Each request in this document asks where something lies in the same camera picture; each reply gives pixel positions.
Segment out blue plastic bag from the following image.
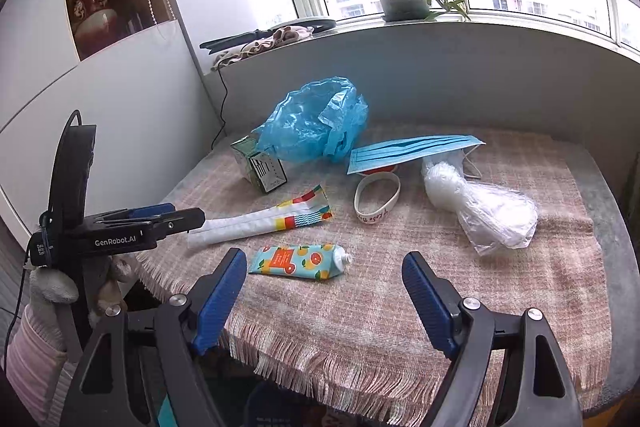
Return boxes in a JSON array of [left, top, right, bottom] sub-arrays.
[[251, 77, 370, 165]]

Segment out blue face mask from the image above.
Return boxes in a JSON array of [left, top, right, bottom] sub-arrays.
[[347, 134, 487, 180]]

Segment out black hair straightener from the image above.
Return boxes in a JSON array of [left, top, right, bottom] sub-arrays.
[[199, 28, 281, 54]]

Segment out fruit print cream tube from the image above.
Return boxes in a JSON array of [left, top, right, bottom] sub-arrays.
[[248, 243, 353, 283]]

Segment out beige cloth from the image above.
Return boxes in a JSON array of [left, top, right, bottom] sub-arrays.
[[210, 26, 313, 72]]

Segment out black cable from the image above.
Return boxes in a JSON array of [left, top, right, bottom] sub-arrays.
[[202, 64, 229, 158]]

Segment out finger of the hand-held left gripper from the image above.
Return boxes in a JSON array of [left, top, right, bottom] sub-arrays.
[[145, 207, 206, 240], [97, 203, 177, 224]]

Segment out dark round tray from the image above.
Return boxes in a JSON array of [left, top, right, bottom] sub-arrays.
[[270, 17, 337, 38]]

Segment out person's left hand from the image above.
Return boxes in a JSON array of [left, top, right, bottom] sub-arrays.
[[29, 257, 133, 325]]

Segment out white wristband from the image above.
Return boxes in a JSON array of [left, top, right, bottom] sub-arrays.
[[354, 173, 402, 224]]

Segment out red vase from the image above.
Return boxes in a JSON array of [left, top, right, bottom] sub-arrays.
[[69, 0, 121, 58]]

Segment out clear plastic bag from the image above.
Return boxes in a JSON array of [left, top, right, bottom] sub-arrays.
[[421, 154, 540, 257]]

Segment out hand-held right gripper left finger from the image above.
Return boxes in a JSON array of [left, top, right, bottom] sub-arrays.
[[60, 248, 248, 427]]

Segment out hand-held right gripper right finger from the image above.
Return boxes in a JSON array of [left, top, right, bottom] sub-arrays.
[[401, 251, 586, 427]]

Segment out small green box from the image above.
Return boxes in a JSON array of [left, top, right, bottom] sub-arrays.
[[230, 135, 288, 194]]

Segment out long white colourful wrapper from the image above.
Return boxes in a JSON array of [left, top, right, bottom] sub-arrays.
[[187, 185, 334, 249]]

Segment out pink plaid blanket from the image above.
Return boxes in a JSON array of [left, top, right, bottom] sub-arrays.
[[135, 124, 613, 425]]

